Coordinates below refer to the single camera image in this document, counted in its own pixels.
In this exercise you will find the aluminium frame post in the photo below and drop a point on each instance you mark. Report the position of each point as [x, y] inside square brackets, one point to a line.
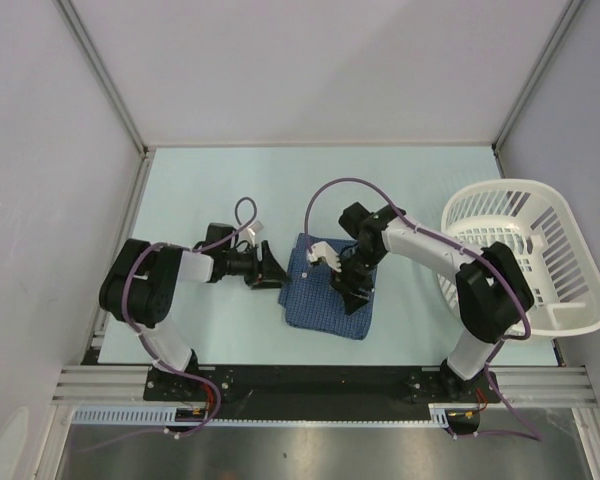
[540, 67]
[96, 64]

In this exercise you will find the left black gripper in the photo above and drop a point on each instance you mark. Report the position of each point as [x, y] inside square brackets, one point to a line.
[266, 274]

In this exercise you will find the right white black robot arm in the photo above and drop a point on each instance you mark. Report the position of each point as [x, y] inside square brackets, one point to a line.
[492, 292]

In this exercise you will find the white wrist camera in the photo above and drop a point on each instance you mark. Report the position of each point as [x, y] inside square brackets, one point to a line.
[252, 231]
[323, 253]

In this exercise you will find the right aluminium frame post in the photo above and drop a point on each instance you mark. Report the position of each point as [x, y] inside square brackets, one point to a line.
[540, 67]

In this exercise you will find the white slotted cable duct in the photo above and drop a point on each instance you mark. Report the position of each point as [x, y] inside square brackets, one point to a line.
[176, 417]

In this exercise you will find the blue checkered long sleeve shirt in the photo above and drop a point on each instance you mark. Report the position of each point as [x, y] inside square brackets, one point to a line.
[309, 302]

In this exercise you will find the left aluminium frame post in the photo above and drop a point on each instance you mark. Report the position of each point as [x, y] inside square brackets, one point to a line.
[96, 64]

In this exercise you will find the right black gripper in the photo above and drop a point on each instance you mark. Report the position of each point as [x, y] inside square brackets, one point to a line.
[347, 285]

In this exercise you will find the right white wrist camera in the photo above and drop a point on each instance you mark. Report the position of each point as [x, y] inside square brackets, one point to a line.
[323, 253]

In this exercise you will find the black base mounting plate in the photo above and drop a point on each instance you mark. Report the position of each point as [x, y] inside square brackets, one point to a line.
[338, 393]

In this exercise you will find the aluminium front rail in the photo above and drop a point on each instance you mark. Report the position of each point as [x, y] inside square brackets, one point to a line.
[539, 387]

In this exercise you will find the white plastic laundry basket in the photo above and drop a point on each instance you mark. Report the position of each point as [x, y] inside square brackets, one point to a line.
[536, 223]

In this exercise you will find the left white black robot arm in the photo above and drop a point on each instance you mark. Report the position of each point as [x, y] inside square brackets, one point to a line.
[140, 286]

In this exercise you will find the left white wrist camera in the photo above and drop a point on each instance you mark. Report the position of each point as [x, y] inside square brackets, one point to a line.
[252, 231]

